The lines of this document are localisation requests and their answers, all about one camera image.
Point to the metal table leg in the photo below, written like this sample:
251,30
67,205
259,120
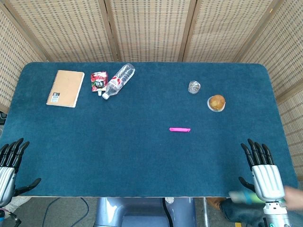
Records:
206,212

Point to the brown spiral notebook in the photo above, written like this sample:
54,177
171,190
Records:
66,88

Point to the red drink pouch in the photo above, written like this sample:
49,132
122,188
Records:
98,80

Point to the green white bottle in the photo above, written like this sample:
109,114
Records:
241,196

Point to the blue-grey robot torso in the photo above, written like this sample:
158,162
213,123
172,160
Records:
111,210

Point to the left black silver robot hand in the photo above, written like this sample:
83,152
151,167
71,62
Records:
7,175

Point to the pink stretchy stick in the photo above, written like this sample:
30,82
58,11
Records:
180,129

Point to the brown shoe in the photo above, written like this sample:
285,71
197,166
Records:
214,203

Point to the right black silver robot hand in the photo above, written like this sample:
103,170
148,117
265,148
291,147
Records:
267,182

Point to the crumpled foil ball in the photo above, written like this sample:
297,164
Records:
194,87

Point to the woven bamboo folding screen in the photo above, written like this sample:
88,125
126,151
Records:
151,30

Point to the blue table mat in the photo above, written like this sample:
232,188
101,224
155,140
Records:
132,153

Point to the clear plastic water bottle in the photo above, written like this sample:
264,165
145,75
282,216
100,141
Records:
117,81

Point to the blue trouser leg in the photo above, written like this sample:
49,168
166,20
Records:
239,212

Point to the person's bare hand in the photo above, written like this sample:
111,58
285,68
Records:
294,197

